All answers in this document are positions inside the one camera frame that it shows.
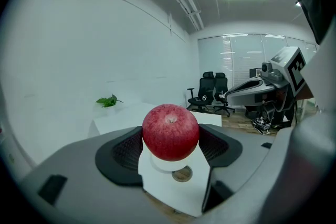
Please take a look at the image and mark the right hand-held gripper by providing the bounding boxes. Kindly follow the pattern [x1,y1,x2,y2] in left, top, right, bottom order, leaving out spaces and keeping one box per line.
[226,46,307,107]

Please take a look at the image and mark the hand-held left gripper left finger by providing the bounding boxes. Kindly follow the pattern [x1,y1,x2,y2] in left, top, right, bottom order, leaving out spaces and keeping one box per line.
[19,125,196,224]

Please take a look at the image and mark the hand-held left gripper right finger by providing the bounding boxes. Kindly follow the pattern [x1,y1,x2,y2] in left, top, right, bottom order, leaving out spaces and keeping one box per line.
[198,123,276,214]

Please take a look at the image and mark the red apple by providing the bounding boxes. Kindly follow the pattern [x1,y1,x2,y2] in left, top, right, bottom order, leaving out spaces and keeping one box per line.
[142,103,200,162]

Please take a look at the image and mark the clear glass plate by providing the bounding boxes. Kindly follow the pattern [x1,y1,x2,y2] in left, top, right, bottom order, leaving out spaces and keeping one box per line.
[149,154,193,174]

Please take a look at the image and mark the black mesh office chair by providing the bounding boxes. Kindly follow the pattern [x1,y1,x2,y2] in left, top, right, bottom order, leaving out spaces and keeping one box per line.
[187,71,217,113]
[214,72,236,117]

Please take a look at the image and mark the white window blinds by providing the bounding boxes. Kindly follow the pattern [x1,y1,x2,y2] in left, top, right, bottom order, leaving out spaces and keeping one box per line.
[197,33,318,109]

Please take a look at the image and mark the green potted plant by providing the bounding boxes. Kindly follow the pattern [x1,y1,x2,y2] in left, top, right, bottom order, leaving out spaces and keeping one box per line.
[94,94,123,108]

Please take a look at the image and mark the bag with tangled cables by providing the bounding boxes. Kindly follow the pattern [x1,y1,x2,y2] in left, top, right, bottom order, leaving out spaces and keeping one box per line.
[251,116,274,136]

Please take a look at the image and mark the round table cable grommet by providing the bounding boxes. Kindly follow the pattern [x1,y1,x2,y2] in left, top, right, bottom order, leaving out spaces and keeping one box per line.
[172,165,193,183]

